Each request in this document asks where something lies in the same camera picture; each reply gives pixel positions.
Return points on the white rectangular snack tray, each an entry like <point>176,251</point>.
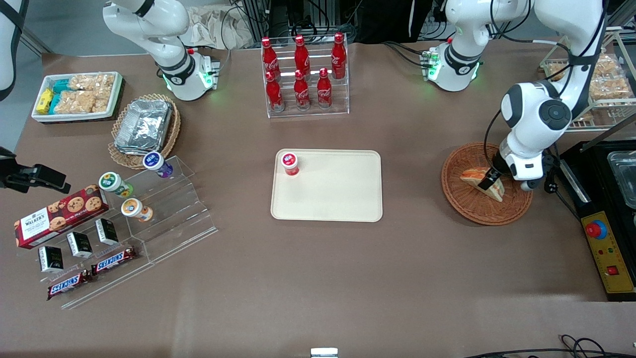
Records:
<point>117,97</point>

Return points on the purple-capped yogurt bottle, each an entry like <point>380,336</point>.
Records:
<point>155,162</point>

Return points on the clear rice cracker packet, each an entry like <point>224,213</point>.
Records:
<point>79,102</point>
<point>92,82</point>

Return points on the red-capped yogurt bottle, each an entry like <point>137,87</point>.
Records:
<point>289,163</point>

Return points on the stack of foil containers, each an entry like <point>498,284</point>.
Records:
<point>144,124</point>

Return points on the black tabletop machine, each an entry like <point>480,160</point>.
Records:
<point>596,184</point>

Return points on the small black carton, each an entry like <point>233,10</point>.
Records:
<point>50,258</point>
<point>107,231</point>
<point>79,244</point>

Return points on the red cola bottle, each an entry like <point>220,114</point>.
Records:
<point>324,90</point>
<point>301,92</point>
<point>339,57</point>
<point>269,58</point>
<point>301,55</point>
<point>274,94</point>

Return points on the Snickers chocolate bar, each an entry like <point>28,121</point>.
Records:
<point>113,260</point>
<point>68,285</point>

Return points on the brown round wicker basket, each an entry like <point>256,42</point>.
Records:
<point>472,211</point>

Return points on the clear acrylic stepped display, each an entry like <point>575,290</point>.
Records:
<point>179,214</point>

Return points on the green-capped yogurt bottle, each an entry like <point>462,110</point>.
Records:
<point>112,182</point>

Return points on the orange-capped yogurt bottle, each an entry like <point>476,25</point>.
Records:
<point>133,208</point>

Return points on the cream plastic tray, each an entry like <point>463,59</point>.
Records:
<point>338,191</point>

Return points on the red Walkers cookie box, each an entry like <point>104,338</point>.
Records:
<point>59,216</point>

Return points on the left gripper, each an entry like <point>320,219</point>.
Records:
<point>498,163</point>

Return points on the clear acrylic bottle rack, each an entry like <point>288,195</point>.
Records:
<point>338,97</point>

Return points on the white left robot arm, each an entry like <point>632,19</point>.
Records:
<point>536,117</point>

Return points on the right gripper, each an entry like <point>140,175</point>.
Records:
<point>15,175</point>

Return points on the red emergency stop button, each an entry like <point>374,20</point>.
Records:
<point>595,229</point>

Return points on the teal snack packet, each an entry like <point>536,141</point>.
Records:
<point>53,103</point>
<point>62,86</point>

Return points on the clear bag of puffed snacks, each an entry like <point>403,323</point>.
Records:
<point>555,72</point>
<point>610,64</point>
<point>611,88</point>

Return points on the crumpled beige cloth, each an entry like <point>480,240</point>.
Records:
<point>218,27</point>

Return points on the small white metal bracket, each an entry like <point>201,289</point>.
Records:
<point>324,353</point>

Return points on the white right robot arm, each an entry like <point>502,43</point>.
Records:
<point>169,59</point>

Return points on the triangle sandwich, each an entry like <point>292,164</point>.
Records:
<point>472,177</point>

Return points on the aluminium frame rack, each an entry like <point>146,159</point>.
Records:
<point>278,20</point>

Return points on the yellow control box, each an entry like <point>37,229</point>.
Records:
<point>613,248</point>

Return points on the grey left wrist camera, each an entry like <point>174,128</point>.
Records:
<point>529,186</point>

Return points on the clear plastic container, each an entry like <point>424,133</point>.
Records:
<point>623,179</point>

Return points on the yellow snack packet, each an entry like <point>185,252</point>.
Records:
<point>44,101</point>

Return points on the light tan wicker basket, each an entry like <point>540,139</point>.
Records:
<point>119,156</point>

